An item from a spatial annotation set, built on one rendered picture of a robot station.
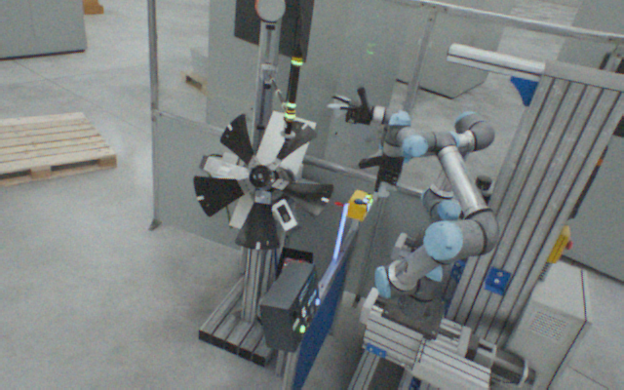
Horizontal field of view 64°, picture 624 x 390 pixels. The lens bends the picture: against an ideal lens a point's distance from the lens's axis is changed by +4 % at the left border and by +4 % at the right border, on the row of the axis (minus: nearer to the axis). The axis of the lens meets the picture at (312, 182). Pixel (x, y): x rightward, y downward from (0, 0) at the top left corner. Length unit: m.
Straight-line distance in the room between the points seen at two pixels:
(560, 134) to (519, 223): 0.36
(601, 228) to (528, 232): 2.75
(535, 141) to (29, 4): 6.71
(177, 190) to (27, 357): 1.38
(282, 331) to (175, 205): 2.31
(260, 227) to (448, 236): 1.12
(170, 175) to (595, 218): 3.42
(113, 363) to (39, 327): 0.53
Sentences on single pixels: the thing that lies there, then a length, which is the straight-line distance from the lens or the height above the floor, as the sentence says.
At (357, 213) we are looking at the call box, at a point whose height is 1.03.
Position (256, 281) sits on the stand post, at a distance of 2.94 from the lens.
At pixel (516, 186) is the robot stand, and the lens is 1.88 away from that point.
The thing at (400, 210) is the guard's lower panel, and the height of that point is 0.83.
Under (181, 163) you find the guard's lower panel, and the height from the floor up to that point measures 0.65.
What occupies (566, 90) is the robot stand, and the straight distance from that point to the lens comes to 1.79.
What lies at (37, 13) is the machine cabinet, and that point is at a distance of 7.65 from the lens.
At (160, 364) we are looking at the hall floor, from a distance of 3.10.
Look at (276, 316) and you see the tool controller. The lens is 1.67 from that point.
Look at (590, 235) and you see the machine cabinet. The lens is 4.73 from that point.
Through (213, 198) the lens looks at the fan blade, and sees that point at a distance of 2.49.
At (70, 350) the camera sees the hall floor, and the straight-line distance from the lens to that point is 3.26.
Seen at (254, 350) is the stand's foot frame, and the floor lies 0.05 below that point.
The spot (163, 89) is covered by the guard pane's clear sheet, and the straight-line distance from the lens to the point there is 3.50.
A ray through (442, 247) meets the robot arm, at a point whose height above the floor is 1.57.
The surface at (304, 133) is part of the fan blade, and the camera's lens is 2.41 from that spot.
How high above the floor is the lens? 2.40
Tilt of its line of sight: 30 degrees down
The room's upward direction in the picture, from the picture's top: 10 degrees clockwise
